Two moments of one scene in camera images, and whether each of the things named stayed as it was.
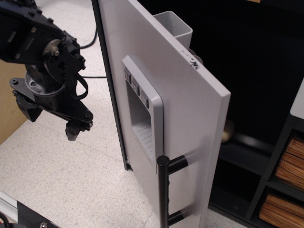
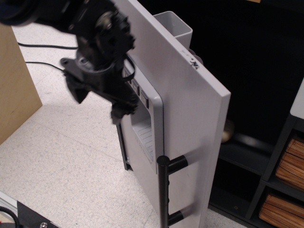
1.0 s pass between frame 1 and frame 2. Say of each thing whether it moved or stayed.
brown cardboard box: stayed
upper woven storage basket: stayed
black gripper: moved
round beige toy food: stayed
